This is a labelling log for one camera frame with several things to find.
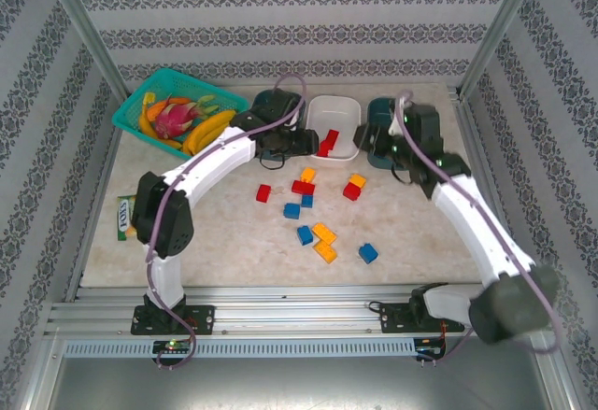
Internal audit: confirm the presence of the dark teal plastic container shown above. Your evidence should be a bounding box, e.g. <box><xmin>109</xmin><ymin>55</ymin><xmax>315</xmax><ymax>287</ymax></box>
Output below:
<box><xmin>242</xmin><ymin>88</ymin><xmax>307</xmax><ymax>163</ymax></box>
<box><xmin>366</xmin><ymin>96</ymin><xmax>424</xmax><ymax>171</ymax></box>

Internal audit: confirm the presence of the white plastic container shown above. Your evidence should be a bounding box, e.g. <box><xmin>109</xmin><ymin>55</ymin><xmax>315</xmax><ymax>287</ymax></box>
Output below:
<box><xmin>306</xmin><ymin>95</ymin><xmax>362</xmax><ymax>162</ymax></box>

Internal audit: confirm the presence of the yellow toy banana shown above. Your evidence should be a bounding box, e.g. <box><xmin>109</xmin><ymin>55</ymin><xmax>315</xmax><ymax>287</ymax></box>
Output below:
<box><xmin>188</xmin><ymin>119</ymin><xmax>235</xmax><ymax>158</ymax></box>
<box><xmin>183</xmin><ymin>109</ymin><xmax>237</xmax><ymax>149</ymax></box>

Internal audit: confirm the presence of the yellow long lego brick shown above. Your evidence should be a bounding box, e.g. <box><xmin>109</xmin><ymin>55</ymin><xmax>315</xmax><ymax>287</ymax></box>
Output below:
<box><xmin>313</xmin><ymin>240</ymin><xmax>338</xmax><ymax>265</ymax></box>
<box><xmin>311</xmin><ymin>222</ymin><xmax>337</xmax><ymax>246</ymax></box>

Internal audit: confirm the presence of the pink toy dragon fruit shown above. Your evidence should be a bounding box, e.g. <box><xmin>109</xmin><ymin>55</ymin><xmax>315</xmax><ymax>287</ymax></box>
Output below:
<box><xmin>152</xmin><ymin>95</ymin><xmax>220</xmax><ymax>139</ymax></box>

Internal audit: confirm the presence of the teal plastic mesh basket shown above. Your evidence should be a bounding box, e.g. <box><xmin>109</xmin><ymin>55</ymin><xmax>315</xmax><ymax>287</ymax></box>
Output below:
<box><xmin>111</xmin><ymin>67</ymin><xmax>250</xmax><ymax>162</ymax></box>

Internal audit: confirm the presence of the green candy packet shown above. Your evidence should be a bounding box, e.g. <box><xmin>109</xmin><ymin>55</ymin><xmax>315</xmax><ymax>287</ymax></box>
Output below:
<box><xmin>116</xmin><ymin>193</ymin><xmax>140</xmax><ymax>243</ymax></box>

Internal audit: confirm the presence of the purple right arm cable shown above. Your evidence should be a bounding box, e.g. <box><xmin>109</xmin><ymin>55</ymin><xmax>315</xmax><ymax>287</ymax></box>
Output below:
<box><xmin>394</xmin><ymin>91</ymin><xmax>562</xmax><ymax>364</ymax></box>

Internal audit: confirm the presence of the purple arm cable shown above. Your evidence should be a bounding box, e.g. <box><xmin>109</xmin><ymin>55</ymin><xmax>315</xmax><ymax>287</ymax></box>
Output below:
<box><xmin>394</xmin><ymin>91</ymin><xmax>562</xmax><ymax>364</ymax></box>
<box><xmin>145</xmin><ymin>73</ymin><xmax>309</xmax><ymax>372</ymax></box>

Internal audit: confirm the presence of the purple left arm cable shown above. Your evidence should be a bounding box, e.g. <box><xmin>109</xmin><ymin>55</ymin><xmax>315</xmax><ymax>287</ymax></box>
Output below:
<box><xmin>145</xmin><ymin>73</ymin><xmax>309</xmax><ymax>372</ymax></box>

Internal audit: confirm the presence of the aluminium table side rail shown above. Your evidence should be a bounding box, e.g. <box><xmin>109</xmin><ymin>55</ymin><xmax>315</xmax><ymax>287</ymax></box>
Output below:
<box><xmin>64</xmin><ymin>124</ymin><xmax>125</xmax><ymax>303</ymax></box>
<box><xmin>451</xmin><ymin>88</ymin><xmax>532</xmax><ymax>290</ymax></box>

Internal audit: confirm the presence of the aluminium frame post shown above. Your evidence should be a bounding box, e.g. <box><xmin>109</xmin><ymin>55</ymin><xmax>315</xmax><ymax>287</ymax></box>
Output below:
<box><xmin>455</xmin><ymin>0</ymin><xmax>547</xmax><ymax>99</ymax></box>
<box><xmin>36</xmin><ymin>0</ymin><xmax>132</xmax><ymax>101</ymax></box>

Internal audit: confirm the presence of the wide aluminium base rail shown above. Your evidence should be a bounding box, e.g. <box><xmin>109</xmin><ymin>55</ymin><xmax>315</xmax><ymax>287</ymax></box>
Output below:
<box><xmin>44</xmin><ymin>282</ymin><xmax>555</xmax><ymax>336</ymax></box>

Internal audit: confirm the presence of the grey slotted cable duct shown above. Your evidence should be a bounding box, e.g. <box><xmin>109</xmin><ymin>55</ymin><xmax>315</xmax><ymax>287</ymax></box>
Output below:
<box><xmin>63</xmin><ymin>338</ymin><xmax>420</xmax><ymax>359</ymax></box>

